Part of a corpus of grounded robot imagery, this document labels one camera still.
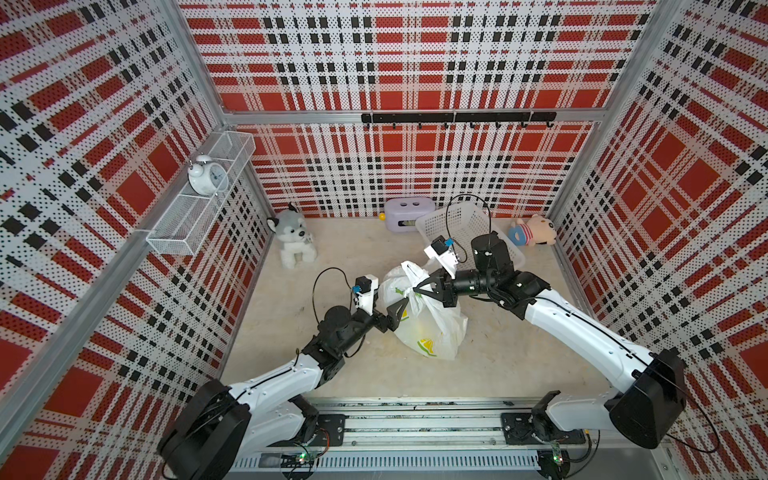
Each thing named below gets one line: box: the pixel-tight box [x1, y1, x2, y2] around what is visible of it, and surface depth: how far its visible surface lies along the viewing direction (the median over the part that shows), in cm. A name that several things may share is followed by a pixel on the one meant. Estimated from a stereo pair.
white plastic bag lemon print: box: [379, 260, 468, 361], surface depth 75 cm
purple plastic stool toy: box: [384, 196, 436, 233], surface depth 114 cm
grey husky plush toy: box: [266, 202, 317, 269], surface depth 98 cm
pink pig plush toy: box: [508, 214, 557, 246], surface depth 110 cm
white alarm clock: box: [188, 154, 229, 197], surface depth 72 cm
